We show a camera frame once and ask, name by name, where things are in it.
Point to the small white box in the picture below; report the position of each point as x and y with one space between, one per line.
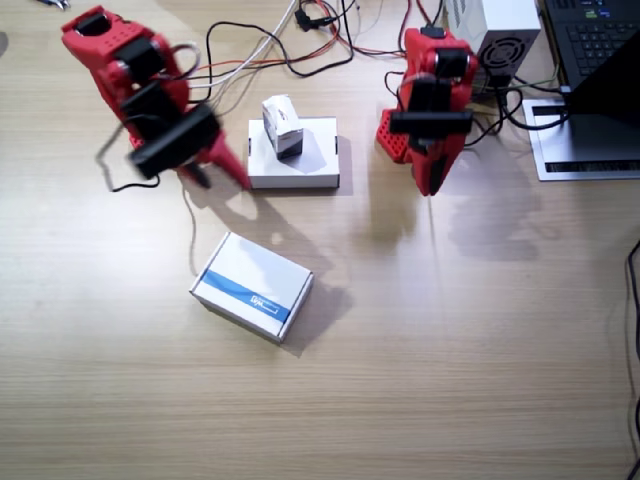
285 125

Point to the red robot arm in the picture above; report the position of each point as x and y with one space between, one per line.
419 52
107 55

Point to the plain white flat box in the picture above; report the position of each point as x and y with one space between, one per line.
320 170

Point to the white box with blue stripe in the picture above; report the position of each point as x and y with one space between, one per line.
250 280

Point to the black bar webcam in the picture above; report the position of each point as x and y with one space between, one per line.
175 142
430 122

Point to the silver laptop stand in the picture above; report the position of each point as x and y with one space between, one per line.
550 150

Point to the cream power supply with fan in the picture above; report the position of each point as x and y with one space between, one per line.
505 25

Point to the small pliers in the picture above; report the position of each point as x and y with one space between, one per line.
62 4

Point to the black laptop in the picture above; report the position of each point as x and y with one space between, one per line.
600 40

